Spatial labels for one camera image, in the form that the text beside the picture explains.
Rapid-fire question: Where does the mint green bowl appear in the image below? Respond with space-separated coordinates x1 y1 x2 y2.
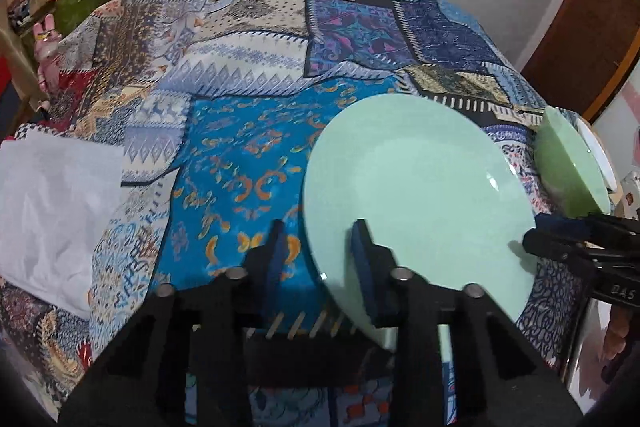
534 105 611 218

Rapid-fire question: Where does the mint green plate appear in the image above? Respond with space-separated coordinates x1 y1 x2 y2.
303 94 537 349

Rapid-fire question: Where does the white bowl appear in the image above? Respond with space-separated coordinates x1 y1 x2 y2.
575 116 618 193

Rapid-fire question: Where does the right hand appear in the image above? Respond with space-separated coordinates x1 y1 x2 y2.
602 306 632 361

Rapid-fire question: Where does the white suitcase with stickers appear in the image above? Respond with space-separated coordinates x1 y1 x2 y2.
614 171 640 221

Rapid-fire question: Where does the wooden door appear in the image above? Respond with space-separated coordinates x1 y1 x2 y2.
523 0 639 122

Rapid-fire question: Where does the white folded cloth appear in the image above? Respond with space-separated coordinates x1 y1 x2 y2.
0 131 124 320

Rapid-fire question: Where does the patchwork patterned bed cover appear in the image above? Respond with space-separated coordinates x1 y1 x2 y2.
1 0 552 426

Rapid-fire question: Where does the pink bunny toy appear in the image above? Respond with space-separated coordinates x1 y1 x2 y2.
32 13 62 94

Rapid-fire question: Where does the green storage box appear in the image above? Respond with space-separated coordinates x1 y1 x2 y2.
52 0 108 36

